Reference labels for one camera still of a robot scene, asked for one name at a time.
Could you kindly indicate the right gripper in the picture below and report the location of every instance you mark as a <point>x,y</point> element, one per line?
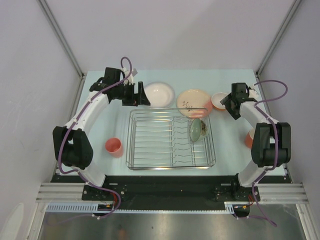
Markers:
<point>232,112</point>

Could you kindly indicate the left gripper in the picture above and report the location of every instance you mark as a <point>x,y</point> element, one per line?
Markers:
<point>135,99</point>

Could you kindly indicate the orange and white bowl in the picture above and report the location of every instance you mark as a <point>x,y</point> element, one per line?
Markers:
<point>215,100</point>

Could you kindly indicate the white deep plate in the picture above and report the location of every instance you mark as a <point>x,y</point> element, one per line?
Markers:
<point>160,95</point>

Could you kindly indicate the green ceramic bowl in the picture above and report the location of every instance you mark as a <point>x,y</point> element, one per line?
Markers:
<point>198,130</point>

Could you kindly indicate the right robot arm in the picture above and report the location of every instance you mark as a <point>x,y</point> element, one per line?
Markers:
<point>271,145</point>

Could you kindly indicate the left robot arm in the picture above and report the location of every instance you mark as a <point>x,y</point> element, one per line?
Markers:
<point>72,147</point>

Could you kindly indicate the cream and pink plate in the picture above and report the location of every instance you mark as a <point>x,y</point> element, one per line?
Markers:
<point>194,103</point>

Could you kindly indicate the pink plastic cup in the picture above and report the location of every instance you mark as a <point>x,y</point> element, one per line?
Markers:
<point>114,147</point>

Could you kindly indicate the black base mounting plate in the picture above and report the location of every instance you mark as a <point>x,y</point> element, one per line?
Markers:
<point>166,191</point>

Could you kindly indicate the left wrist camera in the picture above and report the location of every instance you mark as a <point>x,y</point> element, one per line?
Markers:
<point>129,75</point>

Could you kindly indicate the metal wire dish rack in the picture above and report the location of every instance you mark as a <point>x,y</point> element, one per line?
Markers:
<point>159,139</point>

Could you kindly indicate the orange mug with handle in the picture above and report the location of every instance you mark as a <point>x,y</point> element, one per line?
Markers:
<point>249,138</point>

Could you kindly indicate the white cable duct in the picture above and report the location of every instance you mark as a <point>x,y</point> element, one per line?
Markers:
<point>104,208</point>

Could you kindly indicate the aluminium frame rail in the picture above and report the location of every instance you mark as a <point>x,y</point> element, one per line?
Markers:
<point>269,193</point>

